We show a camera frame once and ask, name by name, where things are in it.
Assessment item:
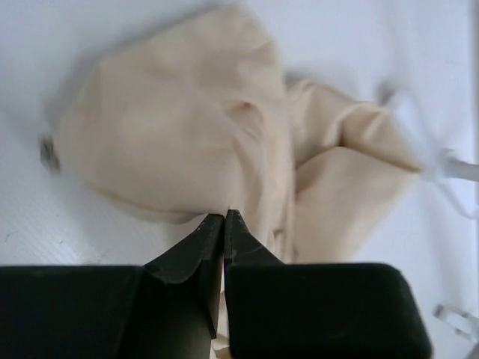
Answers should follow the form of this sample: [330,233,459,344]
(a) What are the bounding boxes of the beige trousers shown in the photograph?
[54,3,424,359]

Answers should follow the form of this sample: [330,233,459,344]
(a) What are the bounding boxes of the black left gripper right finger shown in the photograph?
[224,210,433,359]

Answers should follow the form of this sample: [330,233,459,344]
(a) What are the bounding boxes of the white clothes rack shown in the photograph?
[379,82,478,219]

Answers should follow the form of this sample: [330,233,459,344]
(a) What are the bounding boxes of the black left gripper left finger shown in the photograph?
[1,215,224,358]

